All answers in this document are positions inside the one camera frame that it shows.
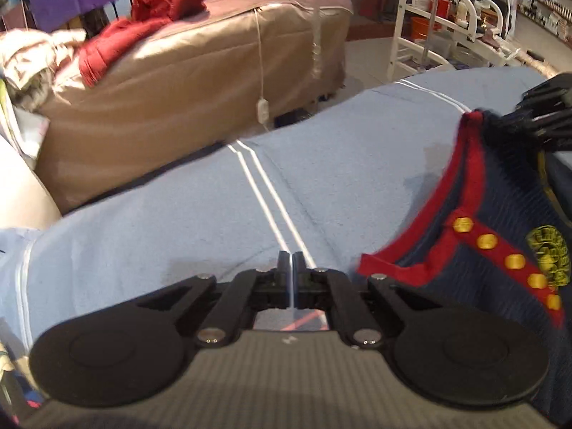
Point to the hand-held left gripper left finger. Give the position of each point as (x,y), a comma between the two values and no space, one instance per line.
(283,273)

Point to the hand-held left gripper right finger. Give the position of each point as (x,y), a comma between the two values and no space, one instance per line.
(299,273)

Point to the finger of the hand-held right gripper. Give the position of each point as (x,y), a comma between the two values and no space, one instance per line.
(552,94)
(549,129)

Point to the navy sweater with red trim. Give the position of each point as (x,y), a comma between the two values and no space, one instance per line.
(469,286)

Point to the store shelving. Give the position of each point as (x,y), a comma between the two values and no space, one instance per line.
(549,0)

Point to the light blue blanket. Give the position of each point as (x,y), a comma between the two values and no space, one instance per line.
(178,232)

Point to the orange bucket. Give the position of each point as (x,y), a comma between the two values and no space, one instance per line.
(422,27)

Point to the white metal rack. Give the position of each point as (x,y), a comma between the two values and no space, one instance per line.
(402,9)

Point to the brown covered bed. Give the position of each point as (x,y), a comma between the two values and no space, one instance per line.
(178,89)

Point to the beige cushion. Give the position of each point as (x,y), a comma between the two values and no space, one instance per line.
(22,187)

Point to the red garment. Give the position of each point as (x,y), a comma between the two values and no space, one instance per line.
(120,40)

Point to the dark patterned cloth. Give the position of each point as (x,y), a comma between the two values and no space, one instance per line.
(18,388)

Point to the beige crumpled blanket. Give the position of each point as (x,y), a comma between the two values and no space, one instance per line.
(31,58)

